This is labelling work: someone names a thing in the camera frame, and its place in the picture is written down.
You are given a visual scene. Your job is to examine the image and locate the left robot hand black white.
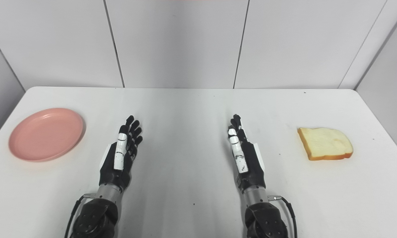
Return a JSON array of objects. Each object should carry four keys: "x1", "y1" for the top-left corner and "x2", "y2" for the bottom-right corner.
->
[{"x1": 99, "y1": 115, "x2": 143, "y2": 193}]

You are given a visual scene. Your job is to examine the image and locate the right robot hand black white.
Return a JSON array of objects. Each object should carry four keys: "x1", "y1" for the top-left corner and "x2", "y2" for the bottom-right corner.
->
[{"x1": 227, "y1": 114, "x2": 267, "y2": 194}]

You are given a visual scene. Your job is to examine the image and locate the slice of white bread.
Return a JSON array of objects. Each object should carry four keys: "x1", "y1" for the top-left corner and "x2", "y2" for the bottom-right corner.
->
[{"x1": 297, "y1": 127, "x2": 353, "y2": 161}]

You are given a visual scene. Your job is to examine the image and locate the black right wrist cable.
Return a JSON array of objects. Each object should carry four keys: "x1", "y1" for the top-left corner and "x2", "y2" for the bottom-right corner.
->
[{"x1": 268, "y1": 195, "x2": 298, "y2": 238}]

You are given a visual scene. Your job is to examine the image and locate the pink round plate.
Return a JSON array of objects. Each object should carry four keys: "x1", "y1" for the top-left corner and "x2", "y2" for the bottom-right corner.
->
[{"x1": 9, "y1": 108, "x2": 86, "y2": 162}]

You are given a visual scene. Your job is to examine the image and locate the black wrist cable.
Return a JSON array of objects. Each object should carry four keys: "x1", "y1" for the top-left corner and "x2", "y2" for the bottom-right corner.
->
[
  {"x1": 268, "y1": 195, "x2": 298, "y2": 238},
  {"x1": 64, "y1": 194, "x2": 96, "y2": 238}
]

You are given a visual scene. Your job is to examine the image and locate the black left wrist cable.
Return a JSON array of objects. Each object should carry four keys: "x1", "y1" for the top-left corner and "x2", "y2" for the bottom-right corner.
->
[{"x1": 64, "y1": 194, "x2": 96, "y2": 238}]

